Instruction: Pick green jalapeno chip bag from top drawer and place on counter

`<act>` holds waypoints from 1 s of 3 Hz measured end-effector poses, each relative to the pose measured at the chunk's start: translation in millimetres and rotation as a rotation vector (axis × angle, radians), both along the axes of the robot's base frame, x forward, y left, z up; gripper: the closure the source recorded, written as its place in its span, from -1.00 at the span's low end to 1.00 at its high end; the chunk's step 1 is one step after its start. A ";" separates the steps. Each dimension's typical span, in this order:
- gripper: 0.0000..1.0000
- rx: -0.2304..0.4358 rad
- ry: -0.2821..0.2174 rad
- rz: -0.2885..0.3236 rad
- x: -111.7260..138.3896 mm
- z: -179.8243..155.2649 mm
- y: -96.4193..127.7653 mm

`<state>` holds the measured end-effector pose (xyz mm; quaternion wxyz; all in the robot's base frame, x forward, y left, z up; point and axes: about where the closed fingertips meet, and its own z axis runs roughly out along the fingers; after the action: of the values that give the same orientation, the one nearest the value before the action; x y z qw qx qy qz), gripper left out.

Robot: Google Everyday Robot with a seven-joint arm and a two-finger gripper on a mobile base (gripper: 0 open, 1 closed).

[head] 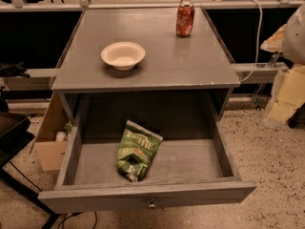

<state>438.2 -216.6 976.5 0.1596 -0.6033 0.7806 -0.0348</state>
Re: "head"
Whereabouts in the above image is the black chair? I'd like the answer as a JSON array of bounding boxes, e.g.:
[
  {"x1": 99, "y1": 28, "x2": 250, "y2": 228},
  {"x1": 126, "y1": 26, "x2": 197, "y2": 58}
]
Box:
[{"x1": 0, "y1": 112, "x2": 59, "y2": 229}]

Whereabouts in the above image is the yellow foam padding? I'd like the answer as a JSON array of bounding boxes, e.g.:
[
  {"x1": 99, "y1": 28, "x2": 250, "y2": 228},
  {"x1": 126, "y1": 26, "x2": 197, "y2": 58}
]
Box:
[{"x1": 260, "y1": 24, "x2": 305, "y2": 127}]

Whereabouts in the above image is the white cable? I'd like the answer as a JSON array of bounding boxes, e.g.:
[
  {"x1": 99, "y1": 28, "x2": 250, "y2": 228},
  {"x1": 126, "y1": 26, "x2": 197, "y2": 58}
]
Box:
[{"x1": 239, "y1": 0, "x2": 264, "y2": 83}]

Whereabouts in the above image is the open grey top drawer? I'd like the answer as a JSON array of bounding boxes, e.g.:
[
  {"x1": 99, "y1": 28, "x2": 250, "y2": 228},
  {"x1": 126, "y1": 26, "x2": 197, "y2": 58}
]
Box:
[{"x1": 37, "y1": 93, "x2": 257, "y2": 215}]

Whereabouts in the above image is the green jalapeno chip bag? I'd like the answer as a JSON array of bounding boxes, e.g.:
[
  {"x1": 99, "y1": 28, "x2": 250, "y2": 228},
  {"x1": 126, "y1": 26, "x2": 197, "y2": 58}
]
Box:
[{"x1": 116, "y1": 120, "x2": 163, "y2": 182}]

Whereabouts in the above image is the grey cabinet counter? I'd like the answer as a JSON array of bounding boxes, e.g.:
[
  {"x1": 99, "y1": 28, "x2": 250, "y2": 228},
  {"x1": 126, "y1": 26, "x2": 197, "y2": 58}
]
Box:
[{"x1": 51, "y1": 8, "x2": 240, "y2": 123}]

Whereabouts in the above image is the metal drawer knob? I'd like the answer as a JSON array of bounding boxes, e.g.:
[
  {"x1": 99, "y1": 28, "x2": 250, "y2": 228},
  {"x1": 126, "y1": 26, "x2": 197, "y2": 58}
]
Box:
[{"x1": 148, "y1": 199, "x2": 156, "y2": 209}]

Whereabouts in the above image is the metal rail frame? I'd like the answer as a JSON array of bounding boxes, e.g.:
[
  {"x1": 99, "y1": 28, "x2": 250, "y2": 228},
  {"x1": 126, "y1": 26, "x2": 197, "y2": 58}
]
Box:
[{"x1": 0, "y1": 0, "x2": 305, "y2": 94}]

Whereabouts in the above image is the black floor cable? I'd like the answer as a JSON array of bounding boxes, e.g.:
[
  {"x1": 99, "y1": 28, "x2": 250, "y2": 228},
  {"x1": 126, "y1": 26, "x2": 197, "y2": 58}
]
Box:
[{"x1": 56, "y1": 211, "x2": 98, "y2": 229}]

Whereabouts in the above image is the cardboard box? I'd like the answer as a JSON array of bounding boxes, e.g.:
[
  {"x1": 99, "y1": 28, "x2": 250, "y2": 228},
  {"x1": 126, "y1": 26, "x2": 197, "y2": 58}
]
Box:
[{"x1": 34, "y1": 94, "x2": 69, "y2": 171}]

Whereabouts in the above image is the white paper bowl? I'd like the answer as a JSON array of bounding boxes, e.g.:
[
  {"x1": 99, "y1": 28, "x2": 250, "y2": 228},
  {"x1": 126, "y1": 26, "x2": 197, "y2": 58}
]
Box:
[{"x1": 101, "y1": 42, "x2": 146, "y2": 71}]

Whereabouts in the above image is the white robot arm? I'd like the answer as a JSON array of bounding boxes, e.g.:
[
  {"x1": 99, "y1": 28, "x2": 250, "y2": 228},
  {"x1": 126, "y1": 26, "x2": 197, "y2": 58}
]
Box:
[{"x1": 282, "y1": 3, "x2": 305, "y2": 64}]

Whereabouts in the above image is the red cola can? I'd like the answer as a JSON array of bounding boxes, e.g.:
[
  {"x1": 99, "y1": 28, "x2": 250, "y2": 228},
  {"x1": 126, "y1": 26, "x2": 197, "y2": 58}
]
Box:
[{"x1": 176, "y1": 2, "x2": 194, "y2": 37}]

